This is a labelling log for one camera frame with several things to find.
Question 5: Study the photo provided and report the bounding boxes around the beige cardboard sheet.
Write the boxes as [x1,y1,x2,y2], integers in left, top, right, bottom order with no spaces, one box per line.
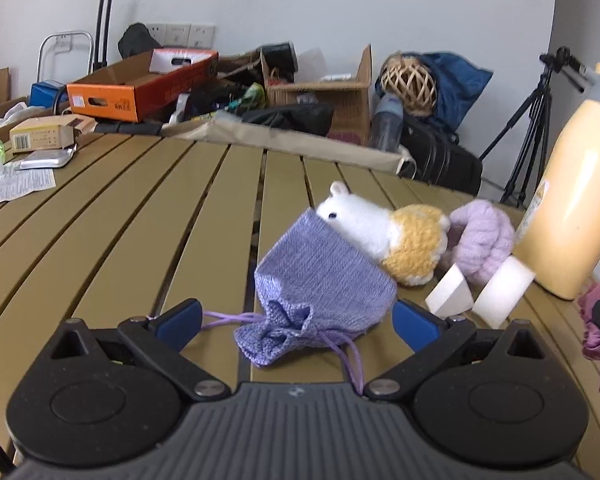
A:
[160,110,416,177]

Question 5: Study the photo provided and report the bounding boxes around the white wall socket row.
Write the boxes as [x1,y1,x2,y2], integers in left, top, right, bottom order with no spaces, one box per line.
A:
[147,22,216,48]

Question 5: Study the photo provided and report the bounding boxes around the printed paper leaflet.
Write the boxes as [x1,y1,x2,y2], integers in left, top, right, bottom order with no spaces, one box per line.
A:
[0,166,57,212]

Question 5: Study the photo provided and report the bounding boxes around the white crumpled plastic bag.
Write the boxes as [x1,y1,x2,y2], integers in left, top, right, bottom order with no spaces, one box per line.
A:
[0,102,38,136]

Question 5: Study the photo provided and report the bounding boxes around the black suitcase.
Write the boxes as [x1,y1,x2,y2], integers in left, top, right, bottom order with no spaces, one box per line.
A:
[400,117,483,196]

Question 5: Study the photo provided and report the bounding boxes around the black cloth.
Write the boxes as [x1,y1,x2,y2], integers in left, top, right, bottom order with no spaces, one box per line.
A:
[241,104,336,137]

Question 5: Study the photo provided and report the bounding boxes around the grey blue water bottle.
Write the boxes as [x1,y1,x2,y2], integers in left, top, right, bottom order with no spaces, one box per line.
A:
[370,92,406,153]

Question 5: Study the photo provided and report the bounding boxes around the woven rattan ball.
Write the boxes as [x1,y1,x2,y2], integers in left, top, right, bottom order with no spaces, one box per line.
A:
[381,56,438,116]

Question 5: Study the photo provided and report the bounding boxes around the white foam block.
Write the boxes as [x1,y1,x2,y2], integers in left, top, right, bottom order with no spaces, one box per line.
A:
[472,256,536,330]

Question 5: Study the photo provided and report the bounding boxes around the open brown cardboard box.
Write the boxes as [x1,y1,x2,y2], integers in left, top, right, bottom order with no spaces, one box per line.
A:
[260,44,373,143]

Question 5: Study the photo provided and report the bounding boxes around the yellow thermos jug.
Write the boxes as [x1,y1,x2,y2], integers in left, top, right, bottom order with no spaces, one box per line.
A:
[512,61,600,302]

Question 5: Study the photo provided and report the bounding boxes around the blue box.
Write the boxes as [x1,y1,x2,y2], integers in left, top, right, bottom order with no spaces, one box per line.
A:
[30,81,70,108]

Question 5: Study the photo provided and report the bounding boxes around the silver foil pouch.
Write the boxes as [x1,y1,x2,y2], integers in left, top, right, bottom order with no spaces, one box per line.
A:
[14,144,78,171]

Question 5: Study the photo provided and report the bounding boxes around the blue fabric bag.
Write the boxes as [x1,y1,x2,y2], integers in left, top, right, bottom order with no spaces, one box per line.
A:
[375,51,493,136]

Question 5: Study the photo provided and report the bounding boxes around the black bag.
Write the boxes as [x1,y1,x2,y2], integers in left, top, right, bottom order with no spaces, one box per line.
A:
[117,22,163,61]

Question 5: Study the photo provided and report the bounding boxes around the white foam wedge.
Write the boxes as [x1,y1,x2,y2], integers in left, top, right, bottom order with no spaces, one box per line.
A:
[425,265,473,318]

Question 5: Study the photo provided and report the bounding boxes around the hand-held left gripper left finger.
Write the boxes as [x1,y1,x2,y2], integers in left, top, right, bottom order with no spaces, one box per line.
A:
[50,298,233,402]

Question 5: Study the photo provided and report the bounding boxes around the silver hand truck frame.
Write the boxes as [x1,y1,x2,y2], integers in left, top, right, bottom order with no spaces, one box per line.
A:
[37,31,93,86]

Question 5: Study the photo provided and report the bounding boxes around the purple yarn scrunchie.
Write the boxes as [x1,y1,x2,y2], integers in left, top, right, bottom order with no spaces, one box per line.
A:
[439,199,517,291]

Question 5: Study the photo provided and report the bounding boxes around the orange cardboard box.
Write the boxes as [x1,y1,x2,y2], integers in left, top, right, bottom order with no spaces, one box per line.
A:
[66,49,220,123]

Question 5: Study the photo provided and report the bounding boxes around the purple knit drawstring pouch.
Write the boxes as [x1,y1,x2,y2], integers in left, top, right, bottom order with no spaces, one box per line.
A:
[200,207,398,396]

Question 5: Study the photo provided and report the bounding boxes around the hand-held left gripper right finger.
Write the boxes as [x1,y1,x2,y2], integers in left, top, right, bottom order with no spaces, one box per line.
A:
[362,298,548,402]

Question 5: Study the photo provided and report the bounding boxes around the black square box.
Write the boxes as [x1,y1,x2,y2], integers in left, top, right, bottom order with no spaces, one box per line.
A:
[260,42,298,81]

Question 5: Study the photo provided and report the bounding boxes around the small tan cardboard box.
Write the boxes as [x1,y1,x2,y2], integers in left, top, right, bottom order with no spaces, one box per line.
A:
[9,115,98,155]

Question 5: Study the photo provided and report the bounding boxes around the black cart handle pole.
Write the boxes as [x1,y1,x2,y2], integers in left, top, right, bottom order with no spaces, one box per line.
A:
[91,0,123,73]

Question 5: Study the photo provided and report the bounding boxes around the black camera tripod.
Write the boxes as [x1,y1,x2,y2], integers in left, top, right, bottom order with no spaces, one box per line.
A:
[477,46,598,211]

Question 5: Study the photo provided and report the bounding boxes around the white and yellow plush hamster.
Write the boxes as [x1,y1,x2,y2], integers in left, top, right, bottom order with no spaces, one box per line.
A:
[314,181,451,288]

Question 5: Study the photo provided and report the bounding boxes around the white and red box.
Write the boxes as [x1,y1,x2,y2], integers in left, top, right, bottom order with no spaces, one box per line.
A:
[149,49,216,73]

